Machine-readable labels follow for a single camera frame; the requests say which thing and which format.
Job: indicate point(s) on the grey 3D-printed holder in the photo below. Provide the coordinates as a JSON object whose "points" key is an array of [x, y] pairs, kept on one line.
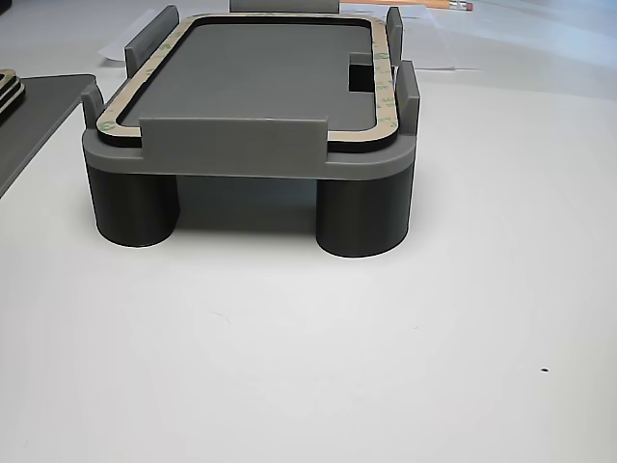
{"points": [[241, 144]]}

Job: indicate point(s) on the yellow pencil with pink eraser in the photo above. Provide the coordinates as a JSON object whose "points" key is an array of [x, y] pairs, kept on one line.
{"points": [[455, 5]]}

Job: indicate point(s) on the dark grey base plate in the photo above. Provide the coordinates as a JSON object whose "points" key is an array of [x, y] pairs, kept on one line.
{"points": [[43, 120]]}

